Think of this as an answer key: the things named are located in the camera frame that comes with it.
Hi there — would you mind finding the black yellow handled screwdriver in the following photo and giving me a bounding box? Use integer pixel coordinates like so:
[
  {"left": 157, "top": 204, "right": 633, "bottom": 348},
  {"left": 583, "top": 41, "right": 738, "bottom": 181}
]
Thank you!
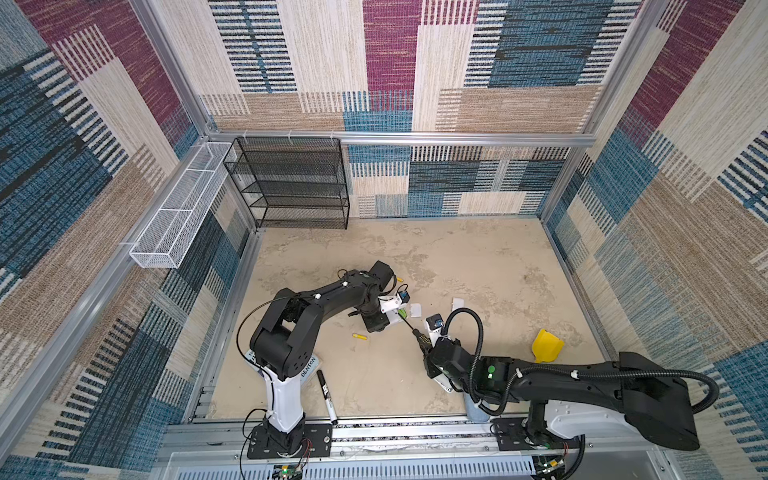
[{"left": 403, "top": 319, "right": 432, "bottom": 356}]

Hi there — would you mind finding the white remote with green buttons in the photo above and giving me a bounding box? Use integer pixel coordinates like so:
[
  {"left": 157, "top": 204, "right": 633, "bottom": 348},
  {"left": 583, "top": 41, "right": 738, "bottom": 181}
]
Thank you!
[{"left": 386, "top": 308, "right": 408, "bottom": 325}]

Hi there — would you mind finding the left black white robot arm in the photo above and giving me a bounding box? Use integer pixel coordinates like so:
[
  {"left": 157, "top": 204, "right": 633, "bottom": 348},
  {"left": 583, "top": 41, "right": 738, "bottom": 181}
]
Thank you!
[{"left": 245, "top": 261, "right": 396, "bottom": 454}]

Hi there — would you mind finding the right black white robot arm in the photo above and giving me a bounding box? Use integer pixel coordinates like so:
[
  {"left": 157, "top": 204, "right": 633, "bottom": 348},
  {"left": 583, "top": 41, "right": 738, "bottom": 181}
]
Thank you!
[{"left": 420, "top": 337, "right": 720, "bottom": 451}]

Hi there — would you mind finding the small white plastic device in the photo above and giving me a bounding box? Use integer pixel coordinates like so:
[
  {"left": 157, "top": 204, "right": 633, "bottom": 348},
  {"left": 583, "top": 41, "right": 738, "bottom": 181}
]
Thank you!
[{"left": 433, "top": 374, "right": 455, "bottom": 393}]

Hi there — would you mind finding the blue grey fabric case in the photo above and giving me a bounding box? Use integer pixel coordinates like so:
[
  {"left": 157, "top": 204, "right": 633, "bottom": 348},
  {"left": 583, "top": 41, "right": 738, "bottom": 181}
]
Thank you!
[{"left": 462, "top": 393, "right": 490, "bottom": 424}]

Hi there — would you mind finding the colourful paperback book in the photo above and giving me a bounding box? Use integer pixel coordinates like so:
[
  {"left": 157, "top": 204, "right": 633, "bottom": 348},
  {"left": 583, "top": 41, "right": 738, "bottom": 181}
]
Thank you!
[{"left": 245, "top": 350, "right": 322, "bottom": 386}]

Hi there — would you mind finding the black marker pen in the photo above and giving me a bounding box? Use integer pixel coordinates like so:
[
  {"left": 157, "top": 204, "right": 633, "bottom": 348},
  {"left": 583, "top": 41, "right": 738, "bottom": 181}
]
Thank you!
[{"left": 317, "top": 370, "right": 338, "bottom": 425}]

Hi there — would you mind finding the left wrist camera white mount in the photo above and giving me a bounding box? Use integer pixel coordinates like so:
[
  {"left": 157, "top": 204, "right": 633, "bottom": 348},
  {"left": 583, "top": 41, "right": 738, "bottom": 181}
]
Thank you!
[{"left": 378, "top": 284, "right": 410, "bottom": 314}]

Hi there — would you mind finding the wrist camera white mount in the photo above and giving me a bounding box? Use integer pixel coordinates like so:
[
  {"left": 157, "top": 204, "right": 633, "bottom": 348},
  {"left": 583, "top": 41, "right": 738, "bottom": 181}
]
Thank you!
[
  {"left": 424, "top": 314, "right": 444, "bottom": 346},
  {"left": 378, "top": 284, "right": 410, "bottom": 314}
]

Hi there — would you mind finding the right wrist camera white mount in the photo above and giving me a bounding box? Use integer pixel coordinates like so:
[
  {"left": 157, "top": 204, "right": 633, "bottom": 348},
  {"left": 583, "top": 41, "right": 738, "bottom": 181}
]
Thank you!
[{"left": 424, "top": 314, "right": 444, "bottom": 346}]

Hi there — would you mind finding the black corrugated cable hose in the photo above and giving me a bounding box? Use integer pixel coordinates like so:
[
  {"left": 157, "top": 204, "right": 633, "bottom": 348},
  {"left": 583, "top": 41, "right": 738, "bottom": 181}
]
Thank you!
[{"left": 442, "top": 307, "right": 720, "bottom": 480}]

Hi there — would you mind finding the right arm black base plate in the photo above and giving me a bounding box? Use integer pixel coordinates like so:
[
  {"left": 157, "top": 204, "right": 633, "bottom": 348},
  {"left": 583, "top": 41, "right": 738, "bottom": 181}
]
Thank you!
[{"left": 490, "top": 416, "right": 581, "bottom": 451}]

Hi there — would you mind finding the black wire shelf rack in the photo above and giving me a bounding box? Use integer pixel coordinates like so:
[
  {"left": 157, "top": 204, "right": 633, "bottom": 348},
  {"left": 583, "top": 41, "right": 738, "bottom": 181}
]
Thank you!
[{"left": 224, "top": 136, "right": 351, "bottom": 229}]

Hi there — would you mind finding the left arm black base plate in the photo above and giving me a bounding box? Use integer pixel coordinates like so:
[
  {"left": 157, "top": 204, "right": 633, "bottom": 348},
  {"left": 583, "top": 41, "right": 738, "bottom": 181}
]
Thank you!
[{"left": 246, "top": 422, "right": 334, "bottom": 460}]

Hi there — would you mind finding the white wire mesh basket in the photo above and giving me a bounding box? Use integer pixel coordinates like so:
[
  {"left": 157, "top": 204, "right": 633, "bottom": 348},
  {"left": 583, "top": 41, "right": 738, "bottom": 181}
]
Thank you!
[{"left": 130, "top": 142, "right": 231, "bottom": 269}]

